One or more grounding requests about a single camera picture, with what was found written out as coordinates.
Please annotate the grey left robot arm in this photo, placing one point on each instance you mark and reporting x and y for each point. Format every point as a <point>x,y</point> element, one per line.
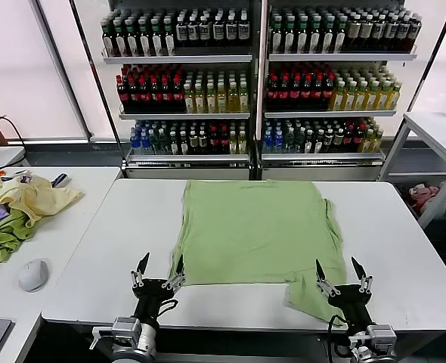
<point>147,340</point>

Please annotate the small dark white-cap bottle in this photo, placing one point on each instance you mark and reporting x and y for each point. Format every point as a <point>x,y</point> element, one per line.
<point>309,141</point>
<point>328,141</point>
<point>193,143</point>
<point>203,143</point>
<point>338,141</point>
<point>184,143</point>
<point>174,143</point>
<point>318,141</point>

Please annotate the small blue water bottle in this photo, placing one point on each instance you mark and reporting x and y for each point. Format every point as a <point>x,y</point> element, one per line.
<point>145,143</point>
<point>278,141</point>
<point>134,143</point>
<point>267,141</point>

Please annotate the pale yellow garment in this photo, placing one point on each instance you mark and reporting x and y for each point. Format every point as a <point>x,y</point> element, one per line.
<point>38,198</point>

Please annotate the small yellow drink bottle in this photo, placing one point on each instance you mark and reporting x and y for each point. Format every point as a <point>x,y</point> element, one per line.
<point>233,143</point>
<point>366,143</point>
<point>242,143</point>
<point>376,143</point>

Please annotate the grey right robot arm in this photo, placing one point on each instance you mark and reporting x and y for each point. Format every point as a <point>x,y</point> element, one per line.
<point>362,355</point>

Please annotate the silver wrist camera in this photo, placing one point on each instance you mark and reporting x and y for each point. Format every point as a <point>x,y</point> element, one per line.
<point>381,336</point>
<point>124,329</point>

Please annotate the pink clothes pile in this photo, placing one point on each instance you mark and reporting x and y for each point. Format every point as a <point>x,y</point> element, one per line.
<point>421,196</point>

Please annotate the green cap brown bottle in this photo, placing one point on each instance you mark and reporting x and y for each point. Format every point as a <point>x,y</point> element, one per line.
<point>120,39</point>
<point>169,39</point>
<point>156,39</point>
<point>340,38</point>
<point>289,38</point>
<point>108,39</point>
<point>302,38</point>
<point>277,38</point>
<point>132,39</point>
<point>315,38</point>
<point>328,38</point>
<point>144,39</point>

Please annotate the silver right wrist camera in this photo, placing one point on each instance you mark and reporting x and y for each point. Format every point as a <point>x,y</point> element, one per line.
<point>381,336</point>

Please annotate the small red cola bottle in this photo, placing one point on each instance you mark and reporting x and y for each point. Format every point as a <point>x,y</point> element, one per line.
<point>358,141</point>
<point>213,143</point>
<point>223,143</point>
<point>348,141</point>

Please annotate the dark bottle white printed label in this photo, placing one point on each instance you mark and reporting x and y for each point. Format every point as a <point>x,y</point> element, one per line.
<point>218,32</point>
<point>181,32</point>
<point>243,32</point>
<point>231,32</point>
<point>193,32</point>
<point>205,32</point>

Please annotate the white computer mouse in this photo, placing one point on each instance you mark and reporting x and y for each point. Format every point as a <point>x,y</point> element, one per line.
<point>33,275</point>

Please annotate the dark bottle pale label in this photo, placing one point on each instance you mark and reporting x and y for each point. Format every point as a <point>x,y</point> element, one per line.
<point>366,34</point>
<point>414,34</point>
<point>401,34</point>
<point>378,34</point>
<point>389,34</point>
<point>353,34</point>

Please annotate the dark blue striped cloth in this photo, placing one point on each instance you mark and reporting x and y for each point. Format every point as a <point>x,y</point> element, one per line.
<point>59,180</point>

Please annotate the beverage display shelf unit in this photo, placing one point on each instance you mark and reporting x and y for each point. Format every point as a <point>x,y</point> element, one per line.
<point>340,57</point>
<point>177,59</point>

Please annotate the light green t-shirt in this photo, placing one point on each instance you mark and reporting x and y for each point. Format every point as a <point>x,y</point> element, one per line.
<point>253,234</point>

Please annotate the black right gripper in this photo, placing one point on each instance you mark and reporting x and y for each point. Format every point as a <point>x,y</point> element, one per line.
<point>349,298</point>

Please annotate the white metal frame table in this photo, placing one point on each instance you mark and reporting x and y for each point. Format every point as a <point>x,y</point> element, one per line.
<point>434,128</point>

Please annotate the red cap cola bottle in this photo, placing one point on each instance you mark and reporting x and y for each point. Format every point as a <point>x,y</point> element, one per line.
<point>133,96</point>
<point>283,94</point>
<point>295,94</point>
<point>165,96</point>
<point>329,94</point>
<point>272,94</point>
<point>154,96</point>
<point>122,96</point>
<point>318,94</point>
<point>177,96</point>
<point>306,94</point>
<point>144,96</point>

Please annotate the crumpled green garment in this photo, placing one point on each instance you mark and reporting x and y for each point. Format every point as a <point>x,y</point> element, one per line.
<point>0,238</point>

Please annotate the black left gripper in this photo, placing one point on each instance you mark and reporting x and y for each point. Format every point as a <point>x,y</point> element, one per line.
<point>151,295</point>

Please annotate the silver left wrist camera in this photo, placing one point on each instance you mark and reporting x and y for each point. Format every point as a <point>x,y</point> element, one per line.
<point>124,329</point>

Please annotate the grey slanted window post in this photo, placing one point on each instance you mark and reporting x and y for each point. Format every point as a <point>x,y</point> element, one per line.
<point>65,68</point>

